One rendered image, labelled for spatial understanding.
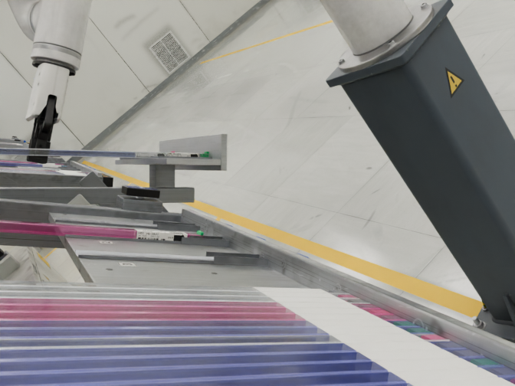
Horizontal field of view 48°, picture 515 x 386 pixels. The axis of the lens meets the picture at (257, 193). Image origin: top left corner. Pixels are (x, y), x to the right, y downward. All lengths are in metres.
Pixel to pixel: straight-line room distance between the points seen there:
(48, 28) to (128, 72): 7.39
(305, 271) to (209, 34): 8.40
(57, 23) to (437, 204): 0.78
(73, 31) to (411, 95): 0.60
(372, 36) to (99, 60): 7.50
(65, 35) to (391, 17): 0.56
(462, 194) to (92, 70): 7.51
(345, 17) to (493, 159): 0.38
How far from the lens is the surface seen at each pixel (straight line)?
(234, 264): 0.58
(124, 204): 0.86
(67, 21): 1.10
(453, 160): 1.09
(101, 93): 8.38
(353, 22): 1.03
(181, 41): 8.72
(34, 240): 0.85
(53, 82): 1.06
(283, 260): 0.57
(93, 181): 1.59
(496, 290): 1.33
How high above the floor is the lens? 0.99
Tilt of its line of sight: 20 degrees down
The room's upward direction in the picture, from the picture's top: 38 degrees counter-clockwise
